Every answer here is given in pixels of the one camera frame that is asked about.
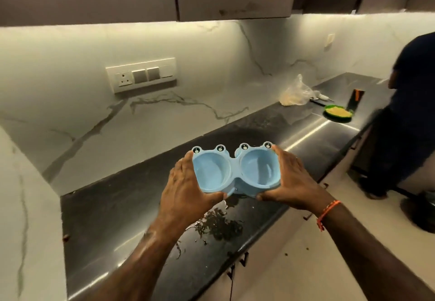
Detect black object on floor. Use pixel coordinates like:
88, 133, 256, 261
400, 190, 435, 234

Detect clear plastic bag of grain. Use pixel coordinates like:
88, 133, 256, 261
279, 74, 315, 107

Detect person's right forearm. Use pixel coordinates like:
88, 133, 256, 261
318, 202, 435, 301

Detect person's right hand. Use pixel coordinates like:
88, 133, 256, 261
256, 145, 335, 217

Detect white wall switch panel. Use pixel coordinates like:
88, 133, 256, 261
106, 58, 178, 94

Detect scattered dark tea leaves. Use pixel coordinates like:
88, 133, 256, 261
175, 207, 245, 260

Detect white handled knife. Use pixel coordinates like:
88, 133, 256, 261
310, 91, 334, 103

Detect person's left forearm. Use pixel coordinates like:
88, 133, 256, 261
77, 216, 191, 301

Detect person's left hand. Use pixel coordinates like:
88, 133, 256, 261
159, 150, 227, 224

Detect orange thread wristband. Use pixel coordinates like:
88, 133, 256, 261
316, 200, 341, 232

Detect green bowl of grain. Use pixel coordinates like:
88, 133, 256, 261
323, 104, 354, 121

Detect blue frog double pet bowl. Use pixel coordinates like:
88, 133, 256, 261
191, 141, 282, 197

